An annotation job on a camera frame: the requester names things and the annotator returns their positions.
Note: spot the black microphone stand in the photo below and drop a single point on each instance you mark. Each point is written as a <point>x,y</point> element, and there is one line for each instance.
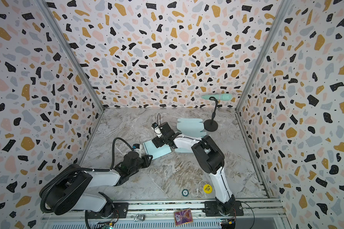
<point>211,125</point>

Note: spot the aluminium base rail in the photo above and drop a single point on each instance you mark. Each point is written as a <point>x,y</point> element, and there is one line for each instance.
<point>253,213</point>

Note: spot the flat mint paper box blank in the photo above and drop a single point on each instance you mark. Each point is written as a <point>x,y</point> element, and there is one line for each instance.
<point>192,130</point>

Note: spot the purple snack packet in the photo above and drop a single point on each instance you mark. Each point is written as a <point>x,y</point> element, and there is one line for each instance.
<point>182,217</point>

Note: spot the aluminium right corner post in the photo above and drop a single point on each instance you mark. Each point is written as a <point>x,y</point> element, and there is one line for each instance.
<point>283,8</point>

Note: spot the aluminium corner post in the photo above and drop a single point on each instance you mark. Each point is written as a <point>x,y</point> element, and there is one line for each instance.
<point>283,8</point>
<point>43,8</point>

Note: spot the yellow round sticker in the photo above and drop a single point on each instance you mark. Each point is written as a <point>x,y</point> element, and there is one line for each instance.
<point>207,189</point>

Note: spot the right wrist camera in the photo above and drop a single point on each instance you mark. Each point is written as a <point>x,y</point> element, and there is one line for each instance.
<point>156,129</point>

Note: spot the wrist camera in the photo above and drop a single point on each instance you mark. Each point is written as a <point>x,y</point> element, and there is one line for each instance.
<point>137,148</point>
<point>156,129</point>

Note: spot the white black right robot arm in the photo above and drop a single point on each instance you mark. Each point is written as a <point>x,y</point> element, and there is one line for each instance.
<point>209,157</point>

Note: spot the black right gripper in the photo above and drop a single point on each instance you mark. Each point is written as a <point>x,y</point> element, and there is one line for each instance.
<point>163,139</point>

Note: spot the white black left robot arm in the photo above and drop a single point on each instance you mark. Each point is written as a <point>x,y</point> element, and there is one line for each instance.
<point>67,191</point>

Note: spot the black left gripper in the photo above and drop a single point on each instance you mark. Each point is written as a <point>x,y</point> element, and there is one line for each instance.
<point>145,158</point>

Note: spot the mint paper box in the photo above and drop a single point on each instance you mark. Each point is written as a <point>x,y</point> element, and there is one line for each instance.
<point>155,152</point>
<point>192,130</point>

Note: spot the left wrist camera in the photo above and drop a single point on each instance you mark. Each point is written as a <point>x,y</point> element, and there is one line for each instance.
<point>137,148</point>

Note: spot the aluminium left corner post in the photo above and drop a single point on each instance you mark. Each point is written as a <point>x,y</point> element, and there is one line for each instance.
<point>43,8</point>

